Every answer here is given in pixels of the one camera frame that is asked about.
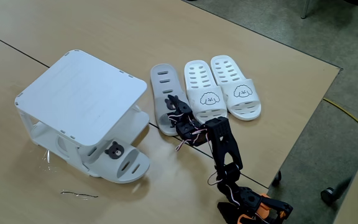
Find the orange table clamp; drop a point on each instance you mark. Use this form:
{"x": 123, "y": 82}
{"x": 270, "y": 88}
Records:
{"x": 263, "y": 210}

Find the grey bear-print slipper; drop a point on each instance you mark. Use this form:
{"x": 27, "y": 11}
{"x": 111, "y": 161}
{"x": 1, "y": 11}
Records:
{"x": 110, "y": 168}
{"x": 175, "y": 84}

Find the metal chair leg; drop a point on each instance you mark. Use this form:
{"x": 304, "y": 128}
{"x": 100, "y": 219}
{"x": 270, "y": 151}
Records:
{"x": 305, "y": 9}

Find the white two-shelf shoe rack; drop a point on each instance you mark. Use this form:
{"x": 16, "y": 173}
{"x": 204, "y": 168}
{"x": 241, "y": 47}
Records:
{"x": 82, "y": 93}

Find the long clear tape strip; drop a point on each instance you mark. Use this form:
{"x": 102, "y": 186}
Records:
{"x": 79, "y": 194}

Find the black chair caster wheel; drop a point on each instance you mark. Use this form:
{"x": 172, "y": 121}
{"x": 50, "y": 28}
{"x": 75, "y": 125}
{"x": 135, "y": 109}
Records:
{"x": 328, "y": 196}

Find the black table caster wheel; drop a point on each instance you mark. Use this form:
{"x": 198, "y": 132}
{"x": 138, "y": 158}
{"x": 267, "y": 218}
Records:
{"x": 277, "y": 180}

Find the crumpled clear tape piece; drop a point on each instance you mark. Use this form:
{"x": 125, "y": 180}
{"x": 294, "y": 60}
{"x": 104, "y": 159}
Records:
{"x": 47, "y": 156}

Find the white dog-print slipper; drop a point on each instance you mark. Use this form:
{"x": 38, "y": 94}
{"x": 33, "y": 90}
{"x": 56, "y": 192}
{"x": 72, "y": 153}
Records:
{"x": 194, "y": 102}
{"x": 253, "y": 98}

